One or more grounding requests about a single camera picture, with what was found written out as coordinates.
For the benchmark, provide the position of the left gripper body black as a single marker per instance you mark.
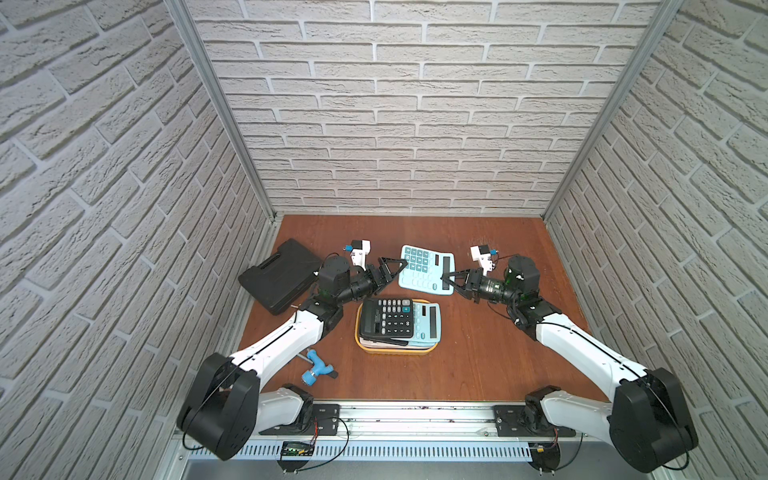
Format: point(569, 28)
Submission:
point(378, 276)

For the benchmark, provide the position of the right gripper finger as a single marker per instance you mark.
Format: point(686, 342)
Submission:
point(464, 290)
point(459, 277)

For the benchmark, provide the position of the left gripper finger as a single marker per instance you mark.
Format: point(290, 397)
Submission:
point(379, 281)
point(393, 264)

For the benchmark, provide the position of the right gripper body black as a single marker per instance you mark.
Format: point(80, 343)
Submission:
point(495, 291)

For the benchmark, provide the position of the light blue calculator back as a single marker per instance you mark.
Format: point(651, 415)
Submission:
point(425, 269)

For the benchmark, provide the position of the black calculator face up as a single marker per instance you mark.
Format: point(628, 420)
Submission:
point(387, 320)

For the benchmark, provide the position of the small teal calculator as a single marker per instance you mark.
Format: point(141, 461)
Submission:
point(427, 325)

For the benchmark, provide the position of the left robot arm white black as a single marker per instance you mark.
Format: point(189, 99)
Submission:
point(225, 404)

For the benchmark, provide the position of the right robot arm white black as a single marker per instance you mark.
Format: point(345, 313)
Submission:
point(644, 416)

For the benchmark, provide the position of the yellow plastic storage box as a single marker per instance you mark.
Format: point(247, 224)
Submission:
point(388, 348)

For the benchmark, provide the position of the large black case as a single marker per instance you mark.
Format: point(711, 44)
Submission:
point(281, 278)

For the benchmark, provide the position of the left controller board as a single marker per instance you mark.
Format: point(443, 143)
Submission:
point(295, 455)

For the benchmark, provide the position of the right controller connector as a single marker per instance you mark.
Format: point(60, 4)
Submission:
point(545, 458)

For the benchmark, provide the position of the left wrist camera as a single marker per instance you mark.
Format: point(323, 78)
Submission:
point(358, 251)

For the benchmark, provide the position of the blue handled tool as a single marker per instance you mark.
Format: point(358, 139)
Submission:
point(317, 369)

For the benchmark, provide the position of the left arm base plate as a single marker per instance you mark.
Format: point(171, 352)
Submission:
point(321, 420)

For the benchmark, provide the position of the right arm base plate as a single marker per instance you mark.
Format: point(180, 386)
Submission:
point(516, 421)

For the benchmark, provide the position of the aluminium front rail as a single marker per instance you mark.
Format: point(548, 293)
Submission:
point(412, 421)

